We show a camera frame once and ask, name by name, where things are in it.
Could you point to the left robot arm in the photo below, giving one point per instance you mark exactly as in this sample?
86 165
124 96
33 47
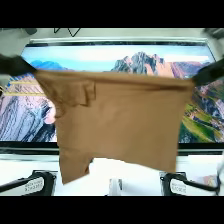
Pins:
13 65

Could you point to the silver frame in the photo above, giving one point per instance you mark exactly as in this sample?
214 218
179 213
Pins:
115 186

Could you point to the black folding chair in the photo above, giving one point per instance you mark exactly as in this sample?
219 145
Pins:
71 32

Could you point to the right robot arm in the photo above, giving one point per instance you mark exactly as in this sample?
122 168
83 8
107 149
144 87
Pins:
210 73

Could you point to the brown T-shirt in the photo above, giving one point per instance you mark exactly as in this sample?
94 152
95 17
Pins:
126 116

